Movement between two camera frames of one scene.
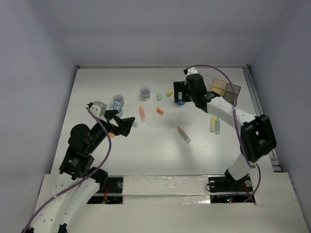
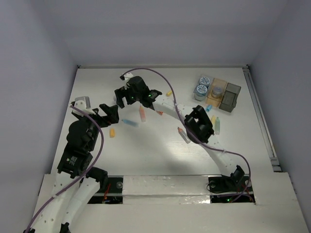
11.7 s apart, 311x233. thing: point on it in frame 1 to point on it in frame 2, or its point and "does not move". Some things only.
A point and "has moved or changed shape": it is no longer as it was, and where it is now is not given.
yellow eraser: [169, 93] does not move
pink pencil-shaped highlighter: [142, 113] does not move
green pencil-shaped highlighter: [217, 124] does not move
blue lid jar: [181, 102] has moved or changed shape
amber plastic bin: [218, 86] does not move
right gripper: [180, 86] to [122, 92]
